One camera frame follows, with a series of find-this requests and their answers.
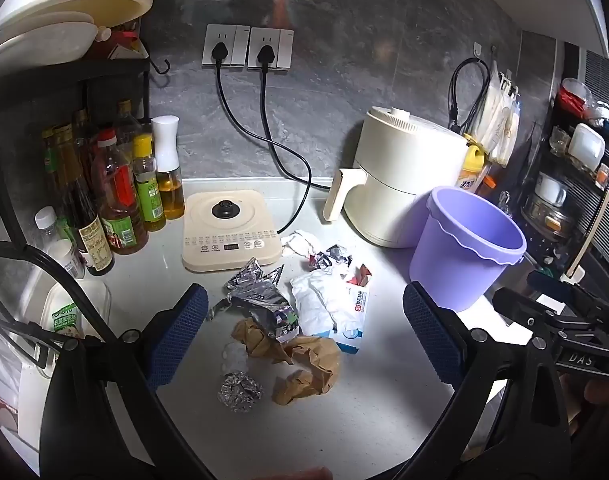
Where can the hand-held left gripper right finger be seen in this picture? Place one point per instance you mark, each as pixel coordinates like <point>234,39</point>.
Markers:
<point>434,332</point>

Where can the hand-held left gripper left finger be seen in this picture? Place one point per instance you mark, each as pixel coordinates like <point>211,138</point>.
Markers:
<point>179,332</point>

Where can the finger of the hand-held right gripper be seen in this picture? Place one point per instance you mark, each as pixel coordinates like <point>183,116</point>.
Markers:
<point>559,285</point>
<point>519,307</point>

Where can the purple plastic bucket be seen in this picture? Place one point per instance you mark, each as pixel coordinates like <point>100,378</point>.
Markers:
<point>464,270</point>

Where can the silver foil wrapper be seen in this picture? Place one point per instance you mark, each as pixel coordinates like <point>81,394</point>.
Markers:
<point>264,300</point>

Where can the person's right hand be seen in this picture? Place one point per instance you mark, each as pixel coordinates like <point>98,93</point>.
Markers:
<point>607,392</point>

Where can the clear plastic blister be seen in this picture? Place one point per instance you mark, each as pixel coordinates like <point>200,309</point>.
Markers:
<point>233,355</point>

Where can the wooden stick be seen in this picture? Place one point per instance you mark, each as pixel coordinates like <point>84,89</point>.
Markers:
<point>592,235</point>

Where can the crumpled brown paper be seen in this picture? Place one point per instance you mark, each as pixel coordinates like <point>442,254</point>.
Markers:
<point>317,365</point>
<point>257,342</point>

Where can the blue and white medicine box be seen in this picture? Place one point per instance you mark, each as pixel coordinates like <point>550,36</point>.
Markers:
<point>354,320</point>

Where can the silver foil ball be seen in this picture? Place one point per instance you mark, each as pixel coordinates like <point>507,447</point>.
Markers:
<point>239,392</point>

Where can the red and white carton piece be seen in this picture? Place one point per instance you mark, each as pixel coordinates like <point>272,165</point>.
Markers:
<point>363,274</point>

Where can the white mug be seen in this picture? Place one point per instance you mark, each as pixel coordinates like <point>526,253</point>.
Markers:
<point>549,190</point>

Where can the cream cooker base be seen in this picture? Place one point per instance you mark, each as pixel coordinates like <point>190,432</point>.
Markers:
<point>209,240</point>

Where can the white container with green label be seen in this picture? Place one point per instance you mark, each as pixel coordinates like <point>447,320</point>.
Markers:
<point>67,317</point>

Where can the white plastic packet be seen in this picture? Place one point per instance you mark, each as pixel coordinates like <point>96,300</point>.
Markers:
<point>317,300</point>

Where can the crumpled silver and red wrapper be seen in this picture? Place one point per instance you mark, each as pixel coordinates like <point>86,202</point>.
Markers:
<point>332,260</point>

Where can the small white bottle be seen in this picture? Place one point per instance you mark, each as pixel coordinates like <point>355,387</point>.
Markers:
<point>67,257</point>

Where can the white storage container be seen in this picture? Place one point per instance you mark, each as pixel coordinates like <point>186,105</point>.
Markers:
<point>587,147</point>

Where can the dark soy sauce bottle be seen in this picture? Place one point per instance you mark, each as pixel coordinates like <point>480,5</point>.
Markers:
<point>87,225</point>

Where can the red-cap oil bottle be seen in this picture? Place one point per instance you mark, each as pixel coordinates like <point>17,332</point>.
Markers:
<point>119,200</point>

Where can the yellow-cap green-label bottle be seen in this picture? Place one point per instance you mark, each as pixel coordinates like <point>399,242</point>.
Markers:
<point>148,190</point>

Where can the yellow detergent bottle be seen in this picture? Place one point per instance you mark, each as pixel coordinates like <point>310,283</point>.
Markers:
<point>472,167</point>

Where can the crumpled white tissue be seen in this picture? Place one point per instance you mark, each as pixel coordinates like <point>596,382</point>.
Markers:
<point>299,244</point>

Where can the cream air fryer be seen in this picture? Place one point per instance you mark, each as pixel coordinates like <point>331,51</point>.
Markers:
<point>404,170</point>

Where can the white-top oil sprayer bottle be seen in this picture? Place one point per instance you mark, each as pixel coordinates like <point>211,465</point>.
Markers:
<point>168,160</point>

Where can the white-cap clear bottle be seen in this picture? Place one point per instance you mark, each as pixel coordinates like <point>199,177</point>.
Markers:
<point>47,220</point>

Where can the hanging plastic bags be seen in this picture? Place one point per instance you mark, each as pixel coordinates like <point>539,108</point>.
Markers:
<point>497,115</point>

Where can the amber bottle with yellow cap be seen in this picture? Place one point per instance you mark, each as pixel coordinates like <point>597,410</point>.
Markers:
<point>129,125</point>

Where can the black kitchen rack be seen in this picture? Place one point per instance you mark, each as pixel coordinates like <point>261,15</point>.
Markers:
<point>114,67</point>

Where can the white range hood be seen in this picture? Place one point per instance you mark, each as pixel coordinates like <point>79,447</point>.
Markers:
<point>534,5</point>

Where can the red carton box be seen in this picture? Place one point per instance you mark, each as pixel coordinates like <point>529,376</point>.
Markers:
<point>122,42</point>

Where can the white shallow dish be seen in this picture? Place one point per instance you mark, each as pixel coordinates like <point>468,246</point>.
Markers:
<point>49,35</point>

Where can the black wall shelf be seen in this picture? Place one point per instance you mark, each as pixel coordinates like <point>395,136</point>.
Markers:
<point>549,160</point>

